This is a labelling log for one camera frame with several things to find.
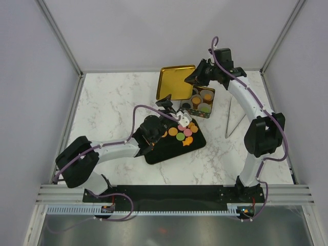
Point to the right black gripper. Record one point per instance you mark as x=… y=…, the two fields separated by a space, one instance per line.
x=197 y=77

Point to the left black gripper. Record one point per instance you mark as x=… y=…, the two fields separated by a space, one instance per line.
x=166 y=102

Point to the black round cookie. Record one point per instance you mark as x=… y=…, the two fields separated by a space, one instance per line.
x=186 y=105

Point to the orange bitten round cookie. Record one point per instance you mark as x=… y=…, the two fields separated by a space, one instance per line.
x=207 y=97

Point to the gold square tin lid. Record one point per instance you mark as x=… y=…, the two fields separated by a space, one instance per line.
x=172 y=81

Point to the square cookie tin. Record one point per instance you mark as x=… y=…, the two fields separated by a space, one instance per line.
x=194 y=112

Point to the green round cookie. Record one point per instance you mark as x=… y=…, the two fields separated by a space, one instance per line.
x=180 y=136
x=204 y=109

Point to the metal tongs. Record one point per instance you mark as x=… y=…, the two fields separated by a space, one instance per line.
x=234 y=118

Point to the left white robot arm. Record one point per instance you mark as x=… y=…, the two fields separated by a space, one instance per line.
x=76 y=163

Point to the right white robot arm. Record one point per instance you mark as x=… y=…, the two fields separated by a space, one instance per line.
x=266 y=130

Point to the white paper cup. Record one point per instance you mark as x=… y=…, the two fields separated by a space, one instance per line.
x=203 y=92
x=186 y=101
x=204 y=105
x=196 y=95

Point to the pink round cookie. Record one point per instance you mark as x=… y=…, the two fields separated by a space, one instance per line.
x=181 y=128
x=187 y=132

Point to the orange flower cookie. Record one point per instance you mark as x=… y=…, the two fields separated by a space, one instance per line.
x=191 y=125

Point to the orange owl cookie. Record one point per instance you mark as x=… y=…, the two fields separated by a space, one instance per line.
x=194 y=129

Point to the black rectangular tray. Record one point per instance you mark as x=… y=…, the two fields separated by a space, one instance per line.
x=169 y=147

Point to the orange fish cookie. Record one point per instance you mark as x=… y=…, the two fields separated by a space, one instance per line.
x=188 y=141

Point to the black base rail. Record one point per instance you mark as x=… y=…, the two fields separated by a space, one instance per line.
x=176 y=198

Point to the right aluminium frame post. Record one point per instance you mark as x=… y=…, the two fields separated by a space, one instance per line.
x=282 y=35

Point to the aluminium frame post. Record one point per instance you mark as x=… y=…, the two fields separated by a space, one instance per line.
x=59 y=36
x=282 y=35

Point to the white slotted cable duct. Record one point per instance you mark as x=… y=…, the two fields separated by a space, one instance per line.
x=98 y=210

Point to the left aluminium frame post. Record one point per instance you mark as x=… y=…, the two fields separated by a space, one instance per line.
x=59 y=36

